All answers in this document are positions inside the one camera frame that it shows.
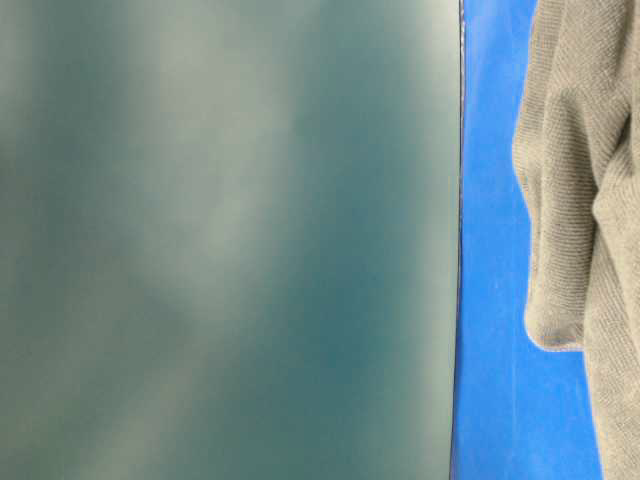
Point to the blue table cloth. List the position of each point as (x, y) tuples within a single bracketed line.
[(519, 412)]

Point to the large grey towel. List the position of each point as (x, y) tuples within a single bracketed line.
[(576, 157)]

